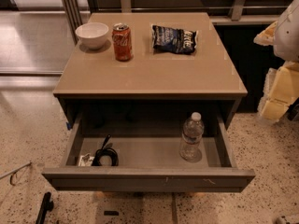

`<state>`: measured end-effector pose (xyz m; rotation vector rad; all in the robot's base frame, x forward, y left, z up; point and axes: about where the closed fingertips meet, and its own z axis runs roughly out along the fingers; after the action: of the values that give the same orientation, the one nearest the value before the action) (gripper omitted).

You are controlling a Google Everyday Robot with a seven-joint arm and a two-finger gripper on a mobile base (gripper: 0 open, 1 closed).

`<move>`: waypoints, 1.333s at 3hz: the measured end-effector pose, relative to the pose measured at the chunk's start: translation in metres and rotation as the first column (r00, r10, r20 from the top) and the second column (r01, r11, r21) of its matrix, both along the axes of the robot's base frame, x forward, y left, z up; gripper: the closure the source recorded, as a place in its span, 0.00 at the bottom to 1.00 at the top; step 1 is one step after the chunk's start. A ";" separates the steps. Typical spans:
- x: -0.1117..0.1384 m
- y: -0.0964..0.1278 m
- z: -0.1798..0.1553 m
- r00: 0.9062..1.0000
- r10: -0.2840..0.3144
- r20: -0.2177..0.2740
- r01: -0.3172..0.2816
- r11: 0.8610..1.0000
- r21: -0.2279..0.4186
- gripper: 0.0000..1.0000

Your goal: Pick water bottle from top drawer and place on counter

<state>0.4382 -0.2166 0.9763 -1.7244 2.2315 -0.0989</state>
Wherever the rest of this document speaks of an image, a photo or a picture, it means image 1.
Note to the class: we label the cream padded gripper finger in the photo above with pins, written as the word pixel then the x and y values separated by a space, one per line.
pixel 280 91
pixel 266 37

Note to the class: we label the clear plastic water bottle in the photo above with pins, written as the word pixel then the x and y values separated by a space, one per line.
pixel 192 134

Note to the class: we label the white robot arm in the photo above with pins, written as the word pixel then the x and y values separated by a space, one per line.
pixel 286 37

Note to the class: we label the grey cabinet with counter top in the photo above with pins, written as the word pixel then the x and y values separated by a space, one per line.
pixel 206 74

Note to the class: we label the open grey top drawer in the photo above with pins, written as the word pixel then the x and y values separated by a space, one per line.
pixel 149 164

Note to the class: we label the dark blue chip bag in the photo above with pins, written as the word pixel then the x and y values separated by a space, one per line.
pixel 177 41

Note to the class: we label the orange soda can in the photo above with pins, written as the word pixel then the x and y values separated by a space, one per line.
pixel 122 42

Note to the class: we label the white ceramic bowl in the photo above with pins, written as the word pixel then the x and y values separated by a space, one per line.
pixel 92 35

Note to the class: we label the small white packet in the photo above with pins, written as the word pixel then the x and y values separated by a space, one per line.
pixel 85 160

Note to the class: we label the thin metal rod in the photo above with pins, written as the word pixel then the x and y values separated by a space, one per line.
pixel 12 174

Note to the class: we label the metal railing frame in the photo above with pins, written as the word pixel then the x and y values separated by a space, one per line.
pixel 234 18

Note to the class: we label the black handle on floor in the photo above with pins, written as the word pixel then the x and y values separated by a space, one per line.
pixel 45 207

